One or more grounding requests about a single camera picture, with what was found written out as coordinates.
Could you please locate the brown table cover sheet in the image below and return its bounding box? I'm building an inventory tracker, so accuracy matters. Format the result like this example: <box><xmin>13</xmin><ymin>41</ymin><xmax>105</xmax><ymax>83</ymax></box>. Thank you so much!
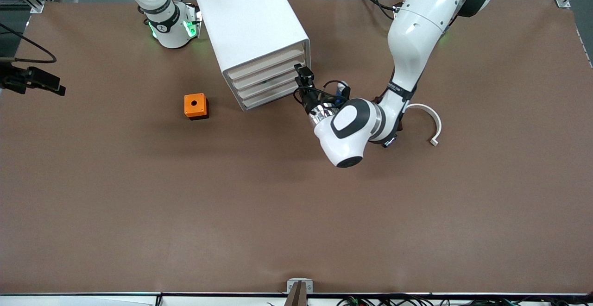
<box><xmin>0</xmin><ymin>0</ymin><xmax>593</xmax><ymax>295</ymax></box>

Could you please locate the orange box with hole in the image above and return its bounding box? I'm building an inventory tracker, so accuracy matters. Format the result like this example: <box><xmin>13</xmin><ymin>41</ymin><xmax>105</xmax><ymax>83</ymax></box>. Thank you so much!
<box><xmin>184</xmin><ymin>93</ymin><xmax>209</xmax><ymax>120</ymax></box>

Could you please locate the brown tapered bar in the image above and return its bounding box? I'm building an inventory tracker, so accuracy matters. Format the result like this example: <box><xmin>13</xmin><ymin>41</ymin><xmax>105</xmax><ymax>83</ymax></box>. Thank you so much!
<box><xmin>284</xmin><ymin>281</ymin><xmax>308</xmax><ymax>306</ymax></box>

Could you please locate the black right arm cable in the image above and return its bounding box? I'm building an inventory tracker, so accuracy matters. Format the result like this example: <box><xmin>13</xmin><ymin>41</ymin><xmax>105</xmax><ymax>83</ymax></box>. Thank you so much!
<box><xmin>0</xmin><ymin>23</ymin><xmax>57</xmax><ymax>63</ymax></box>

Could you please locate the white curved plastic clamp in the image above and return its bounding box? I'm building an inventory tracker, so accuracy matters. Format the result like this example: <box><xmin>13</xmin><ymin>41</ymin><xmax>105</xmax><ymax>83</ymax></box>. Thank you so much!
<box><xmin>405</xmin><ymin>103</ymin><xmax>442</xmax><ymax>147</ymax></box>

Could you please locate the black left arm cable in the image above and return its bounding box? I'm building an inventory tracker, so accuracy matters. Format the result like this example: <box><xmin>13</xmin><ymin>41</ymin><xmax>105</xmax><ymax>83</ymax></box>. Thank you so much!
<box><xmin>323</xmin><ymin>80</ymin><xmax>349</xmax><ymax>103</ymax></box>

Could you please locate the tangled black cable bundle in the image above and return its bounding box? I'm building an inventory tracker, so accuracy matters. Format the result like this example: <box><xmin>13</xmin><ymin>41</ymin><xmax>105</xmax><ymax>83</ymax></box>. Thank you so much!
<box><xmin>266</xmin><ymin>294</ymin><xmax>593</xmax><ymax>306</ymax></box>

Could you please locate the grey metal table bracket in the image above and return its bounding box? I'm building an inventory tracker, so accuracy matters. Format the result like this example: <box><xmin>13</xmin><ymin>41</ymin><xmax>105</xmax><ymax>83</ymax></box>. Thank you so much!
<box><xmin>287</xmin><ymin>278</ymin><xmax>314</xmax><ymax>294</ymax></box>

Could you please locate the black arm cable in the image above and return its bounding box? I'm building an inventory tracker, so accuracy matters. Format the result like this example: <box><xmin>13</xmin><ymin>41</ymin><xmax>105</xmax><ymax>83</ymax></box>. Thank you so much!
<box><xmin>0</xmin><ymin>23</ymin><xmax>57</xmax><ymax>63</ymax></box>
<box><xmin>323</xmin><ymin>80</ymin><xmax>349</xmax><ymax>103</ymax></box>

